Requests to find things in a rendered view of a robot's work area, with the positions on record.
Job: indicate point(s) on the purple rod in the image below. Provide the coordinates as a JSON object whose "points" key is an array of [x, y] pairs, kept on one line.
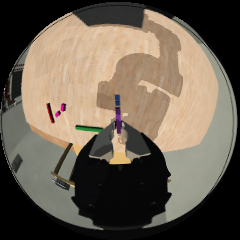
{"points": [[118, 120]]}

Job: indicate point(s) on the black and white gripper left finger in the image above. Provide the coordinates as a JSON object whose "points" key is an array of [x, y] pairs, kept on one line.
{"points": [[99, 147]]}

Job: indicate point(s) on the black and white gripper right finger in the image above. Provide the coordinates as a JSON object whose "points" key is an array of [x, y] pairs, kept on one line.
{"points": [[140, 146]]}

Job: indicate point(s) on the green rod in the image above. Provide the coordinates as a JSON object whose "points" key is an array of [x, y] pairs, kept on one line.
{"points": [[88, 128]]}

